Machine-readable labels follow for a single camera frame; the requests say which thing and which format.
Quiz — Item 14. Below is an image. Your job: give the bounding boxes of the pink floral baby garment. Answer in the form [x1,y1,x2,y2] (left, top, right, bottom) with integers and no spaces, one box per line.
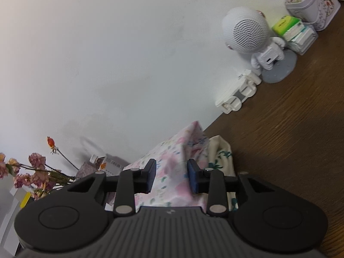
[124,121,209,210]

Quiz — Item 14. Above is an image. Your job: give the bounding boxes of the floral cream fabric pouch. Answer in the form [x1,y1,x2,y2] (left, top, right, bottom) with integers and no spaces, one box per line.
[207,134,239,212]

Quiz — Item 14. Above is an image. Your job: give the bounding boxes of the plastic drink bottle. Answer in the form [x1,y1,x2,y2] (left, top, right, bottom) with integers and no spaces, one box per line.
[90,154,129,177]

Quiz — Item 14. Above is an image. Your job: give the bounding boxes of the purple knitted vase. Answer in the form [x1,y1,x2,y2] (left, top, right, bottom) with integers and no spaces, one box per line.
[75,162,100,180]

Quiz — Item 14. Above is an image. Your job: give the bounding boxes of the white power strip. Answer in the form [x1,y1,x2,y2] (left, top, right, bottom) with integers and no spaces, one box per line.
[215,69,262,114]

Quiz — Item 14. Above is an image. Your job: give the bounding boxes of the dried rose bouquet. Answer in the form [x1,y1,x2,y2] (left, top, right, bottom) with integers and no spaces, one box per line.
[1,153,75,200]

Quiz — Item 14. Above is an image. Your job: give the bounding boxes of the grey cabinet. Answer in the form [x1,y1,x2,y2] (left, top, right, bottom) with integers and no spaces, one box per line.
[0,176,27,257]

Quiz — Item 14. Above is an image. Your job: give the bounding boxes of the white robot figurine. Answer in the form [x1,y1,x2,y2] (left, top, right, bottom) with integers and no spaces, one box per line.
[222,6,297,83]

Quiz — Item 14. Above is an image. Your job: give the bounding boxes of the green white small boxes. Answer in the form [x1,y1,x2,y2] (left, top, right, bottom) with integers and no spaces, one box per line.
[272,15,318,55]

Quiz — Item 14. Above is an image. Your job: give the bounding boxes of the grey round tin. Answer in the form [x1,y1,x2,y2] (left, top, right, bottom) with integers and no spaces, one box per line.
[284,0,341,31]

